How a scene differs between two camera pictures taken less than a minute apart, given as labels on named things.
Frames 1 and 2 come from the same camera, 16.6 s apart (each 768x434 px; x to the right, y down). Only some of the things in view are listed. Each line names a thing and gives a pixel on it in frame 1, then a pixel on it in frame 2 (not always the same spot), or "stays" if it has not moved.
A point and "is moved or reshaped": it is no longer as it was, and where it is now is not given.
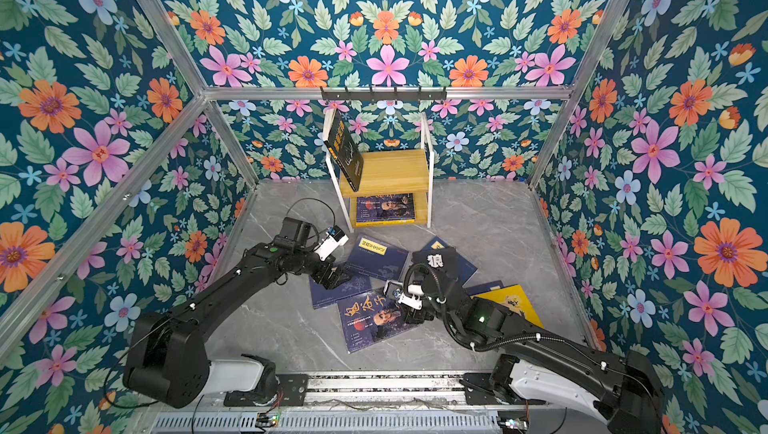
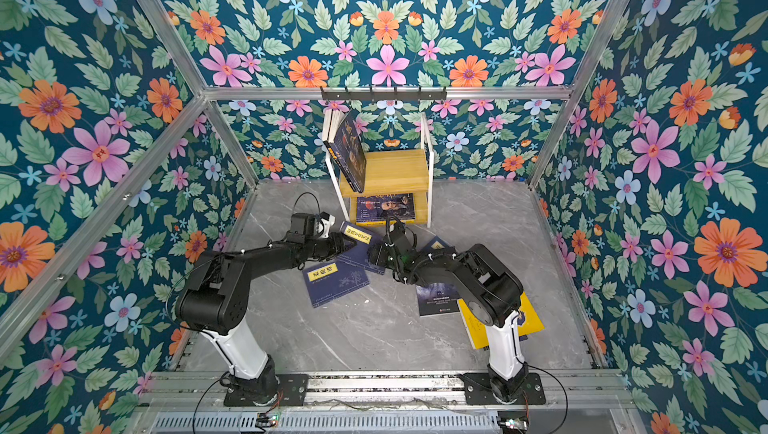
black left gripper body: x=322 y=275 -> x=323 y=248
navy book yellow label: x=353 y=285 stays
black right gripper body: x=427 y=312 -> x=385 y=258
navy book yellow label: x=378 y=257 is moved or reshaped
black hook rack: x=384 y=95 stays
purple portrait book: x=385 y=208 stays
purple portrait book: x=370 y=318 -> x=348 y=151
